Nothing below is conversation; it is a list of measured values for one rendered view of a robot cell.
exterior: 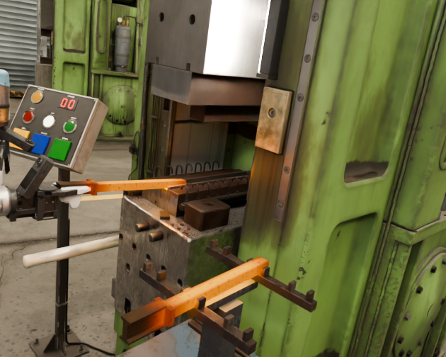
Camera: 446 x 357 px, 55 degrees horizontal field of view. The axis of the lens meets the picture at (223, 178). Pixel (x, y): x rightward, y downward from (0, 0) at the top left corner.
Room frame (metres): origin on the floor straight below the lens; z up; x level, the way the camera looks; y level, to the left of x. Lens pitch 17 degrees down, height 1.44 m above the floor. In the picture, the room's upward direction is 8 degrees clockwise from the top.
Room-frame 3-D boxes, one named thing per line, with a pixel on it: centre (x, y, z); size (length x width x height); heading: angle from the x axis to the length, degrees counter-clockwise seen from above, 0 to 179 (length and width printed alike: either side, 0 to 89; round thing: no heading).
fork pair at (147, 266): (0.89, 0.05, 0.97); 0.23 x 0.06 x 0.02; 140
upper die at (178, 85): (1.46, 0.05, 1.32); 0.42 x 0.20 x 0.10; 135
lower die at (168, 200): (1.46, 0.05, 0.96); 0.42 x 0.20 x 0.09; 135
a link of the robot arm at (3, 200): (0.95, 0.53, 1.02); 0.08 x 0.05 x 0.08; 45
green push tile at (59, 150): (1.50, 0.60, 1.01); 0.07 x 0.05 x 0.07; 70
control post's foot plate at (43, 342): (1.65, 0.65, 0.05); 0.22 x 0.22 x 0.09; 45
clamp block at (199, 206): (1.23, 0.03, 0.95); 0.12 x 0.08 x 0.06; 135
